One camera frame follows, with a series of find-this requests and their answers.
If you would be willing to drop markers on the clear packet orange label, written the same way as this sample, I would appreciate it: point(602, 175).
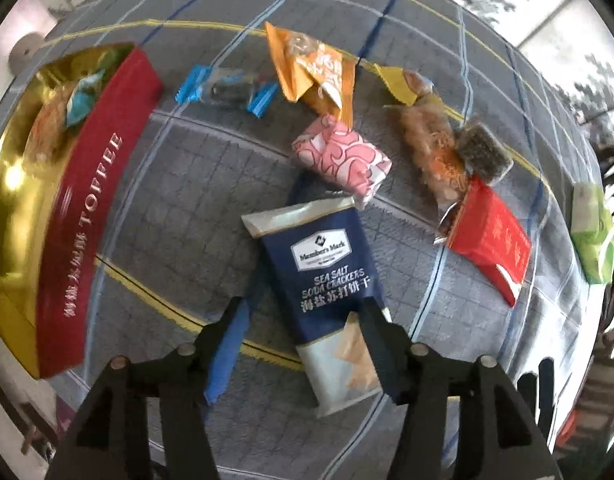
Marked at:
point(432, 155)

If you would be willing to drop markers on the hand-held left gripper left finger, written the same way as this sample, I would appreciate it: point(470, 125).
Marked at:
point(228, 355)

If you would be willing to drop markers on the green tissue pack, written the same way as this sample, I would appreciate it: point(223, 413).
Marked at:
point(592, 230)

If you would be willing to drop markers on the orange snack packet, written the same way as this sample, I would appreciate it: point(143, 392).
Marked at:
point(307, 72)

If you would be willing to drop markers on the red and gold candy box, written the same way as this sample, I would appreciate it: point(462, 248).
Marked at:
point(87, 210)

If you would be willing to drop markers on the grey round knob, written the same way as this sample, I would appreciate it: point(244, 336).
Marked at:
point(27, 50)

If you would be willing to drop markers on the navy and silver cracker packet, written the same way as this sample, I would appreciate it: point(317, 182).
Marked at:
point(322, 260)

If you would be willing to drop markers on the grey plaid tablecloth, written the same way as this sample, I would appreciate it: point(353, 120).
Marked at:
point(187, 170)

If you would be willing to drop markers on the pink patterned snack packet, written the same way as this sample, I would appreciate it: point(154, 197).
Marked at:
point(342, 157)

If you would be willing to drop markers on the dark seaweed snack packet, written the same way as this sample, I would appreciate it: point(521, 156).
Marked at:
point(484, 152)

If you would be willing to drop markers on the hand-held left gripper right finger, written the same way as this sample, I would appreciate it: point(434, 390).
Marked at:
point(382, 347)

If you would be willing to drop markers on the yellow-ended wrapped candy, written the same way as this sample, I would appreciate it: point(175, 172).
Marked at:
point(407, 85)

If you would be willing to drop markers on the blue-ended clear candy wrapper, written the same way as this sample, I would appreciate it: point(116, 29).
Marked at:
point(227, 90)

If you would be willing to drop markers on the red snack packet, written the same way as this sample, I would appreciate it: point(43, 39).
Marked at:
point(492, 235)

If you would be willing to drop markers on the teal snack packet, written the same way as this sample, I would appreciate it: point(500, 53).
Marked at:
point(84, 97)

